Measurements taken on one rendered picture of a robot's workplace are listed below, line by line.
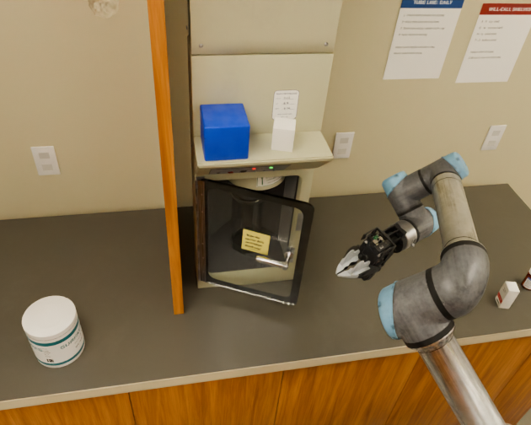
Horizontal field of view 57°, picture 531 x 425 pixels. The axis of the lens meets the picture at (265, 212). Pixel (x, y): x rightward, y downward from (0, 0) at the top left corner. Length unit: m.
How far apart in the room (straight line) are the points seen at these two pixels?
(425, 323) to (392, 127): 0.98
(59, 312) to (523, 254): 1.56
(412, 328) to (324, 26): 0.67
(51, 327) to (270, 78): 0.82
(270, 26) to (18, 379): 1.09
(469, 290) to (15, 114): 1.37
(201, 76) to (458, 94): 1.10
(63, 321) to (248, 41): 0.83
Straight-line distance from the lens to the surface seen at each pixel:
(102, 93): 1.64
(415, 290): 1.08
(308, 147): 1.19
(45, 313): 1.41
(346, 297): 1.61
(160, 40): 0.99
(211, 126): 1.07
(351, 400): 1.83
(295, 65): 1.15
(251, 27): 1.10
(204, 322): 1.51
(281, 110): 1.20
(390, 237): 1.31
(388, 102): 1.84
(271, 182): 1.35
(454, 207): 1.22
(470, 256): 1.09
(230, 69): 1.13
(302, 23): 1.12
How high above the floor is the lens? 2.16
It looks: 42 degrees down
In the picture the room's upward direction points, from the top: 5 degrees clockwise
